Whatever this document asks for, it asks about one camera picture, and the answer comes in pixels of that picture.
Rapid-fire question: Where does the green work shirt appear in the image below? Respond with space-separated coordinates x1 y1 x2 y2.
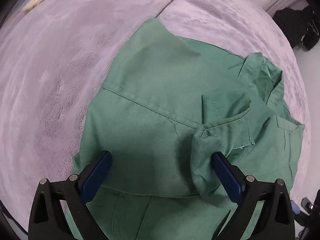
73 18 304 239

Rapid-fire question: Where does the purple plush blanket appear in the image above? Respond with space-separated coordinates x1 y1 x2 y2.
1 0 310 227

